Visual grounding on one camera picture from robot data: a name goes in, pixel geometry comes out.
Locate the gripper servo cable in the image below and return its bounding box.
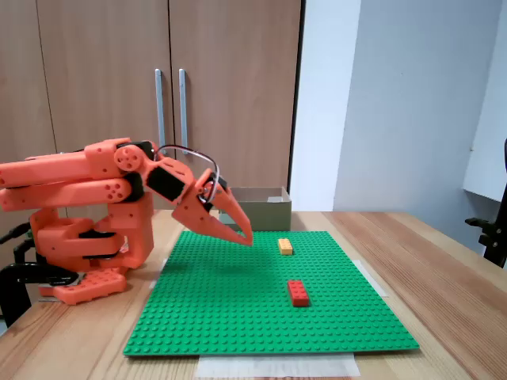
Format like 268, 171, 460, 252
155, 144, 222, 205

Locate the silver cabinet handle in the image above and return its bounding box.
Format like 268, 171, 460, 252
177, 68, 190, 150
154, 68, 167, 149

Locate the black data cable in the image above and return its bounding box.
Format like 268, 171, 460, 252
13, 237, 39, 264

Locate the wooden cabinet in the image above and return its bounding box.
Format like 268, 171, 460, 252
0, 0, 307, 262

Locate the black camera stand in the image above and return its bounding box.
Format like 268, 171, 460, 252
464, 137, 507, 271

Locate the black power cable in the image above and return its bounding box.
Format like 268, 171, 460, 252
0, 222, 33, 245

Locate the brown cardboard box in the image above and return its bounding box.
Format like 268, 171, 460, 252
217, 185, 293, 233

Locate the black table clamp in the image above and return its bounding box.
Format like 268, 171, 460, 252
0, 260, 80, 329

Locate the masking tape strip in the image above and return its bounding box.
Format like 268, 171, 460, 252
149, 256, 170, 291
196, 353, 361, 378
353, 259, 391, 299

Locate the red lego block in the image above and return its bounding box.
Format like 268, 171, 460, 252
287, 279, 311, 308

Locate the green lego baseplate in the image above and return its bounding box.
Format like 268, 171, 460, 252
122, 230, 421, 358

